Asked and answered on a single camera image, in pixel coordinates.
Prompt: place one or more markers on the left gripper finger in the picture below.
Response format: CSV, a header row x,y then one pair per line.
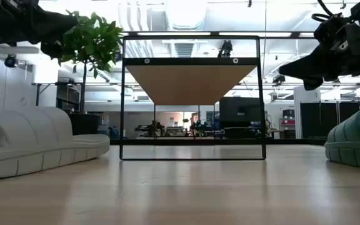
x,y
52,26
52,50

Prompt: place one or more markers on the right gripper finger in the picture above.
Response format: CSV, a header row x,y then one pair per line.
x,y
312,83
320,64

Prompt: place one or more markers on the green rubber slide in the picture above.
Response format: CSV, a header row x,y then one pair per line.
x,y
352,137

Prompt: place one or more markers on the grey rubber slide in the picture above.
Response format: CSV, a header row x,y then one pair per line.
x,y
36,137

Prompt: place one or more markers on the green leafy plant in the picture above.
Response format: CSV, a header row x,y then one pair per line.
x,y
92,40

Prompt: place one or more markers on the black cabinet row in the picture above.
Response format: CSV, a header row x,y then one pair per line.
x,y
348,120

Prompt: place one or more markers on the black computer monitor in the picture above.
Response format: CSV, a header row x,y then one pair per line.
x,y
239,109

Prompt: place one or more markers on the black plant pot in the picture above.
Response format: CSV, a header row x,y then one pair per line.
x,y
84,123

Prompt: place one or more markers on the black ceiling camera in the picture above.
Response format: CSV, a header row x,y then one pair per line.
x,y
10,61
278,79

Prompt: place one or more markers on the black aluminium table frame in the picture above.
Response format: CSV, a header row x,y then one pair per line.
x,y
292,141

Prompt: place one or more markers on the wooden shelf black metal frame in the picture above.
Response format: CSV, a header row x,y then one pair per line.
x,y
189,84

